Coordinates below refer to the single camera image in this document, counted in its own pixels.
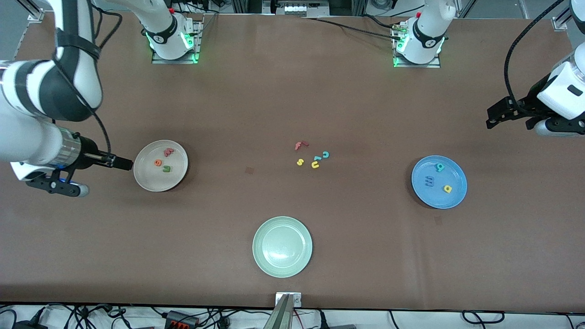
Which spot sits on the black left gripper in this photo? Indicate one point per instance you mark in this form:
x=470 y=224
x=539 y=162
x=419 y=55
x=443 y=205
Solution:
x=531 y=99

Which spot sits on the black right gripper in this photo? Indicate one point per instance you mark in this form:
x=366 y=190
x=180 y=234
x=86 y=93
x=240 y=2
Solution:
x=89 y=154

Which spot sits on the red letter M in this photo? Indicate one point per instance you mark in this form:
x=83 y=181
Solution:
x=169 y=151

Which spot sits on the blue letter E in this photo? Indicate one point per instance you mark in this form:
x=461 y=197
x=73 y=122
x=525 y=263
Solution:
x=429 y=181

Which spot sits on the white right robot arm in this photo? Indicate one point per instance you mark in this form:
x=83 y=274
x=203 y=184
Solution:
x=27 y=137

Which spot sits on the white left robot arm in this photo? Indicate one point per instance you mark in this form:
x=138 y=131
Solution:
x=427 y=27

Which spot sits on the beige plate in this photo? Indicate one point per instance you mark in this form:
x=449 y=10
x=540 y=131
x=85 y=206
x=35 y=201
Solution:
x=148 y=178

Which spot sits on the blue plate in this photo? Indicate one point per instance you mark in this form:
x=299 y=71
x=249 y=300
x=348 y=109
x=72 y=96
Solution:
x=438 y=198

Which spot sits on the black orange power strip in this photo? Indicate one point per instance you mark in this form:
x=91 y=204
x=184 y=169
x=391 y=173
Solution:
x=180 y=319

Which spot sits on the pale green plate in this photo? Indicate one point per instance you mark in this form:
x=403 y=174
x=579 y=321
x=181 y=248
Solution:
x=282 y=246

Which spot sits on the red letter f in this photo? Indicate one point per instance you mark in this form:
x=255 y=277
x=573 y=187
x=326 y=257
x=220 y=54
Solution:
x=301 y=144

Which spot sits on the grey control box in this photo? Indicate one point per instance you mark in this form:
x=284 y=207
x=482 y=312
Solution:
x=297 y=7

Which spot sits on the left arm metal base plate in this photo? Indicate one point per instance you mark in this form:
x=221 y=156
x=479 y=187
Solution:
x=413 y=65

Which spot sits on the aluminium frame post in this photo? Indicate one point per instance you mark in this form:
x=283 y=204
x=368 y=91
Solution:
x=32 y=11
x=560 y=23

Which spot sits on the metal camera bracket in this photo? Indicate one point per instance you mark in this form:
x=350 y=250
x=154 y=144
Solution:
x=285 y=310

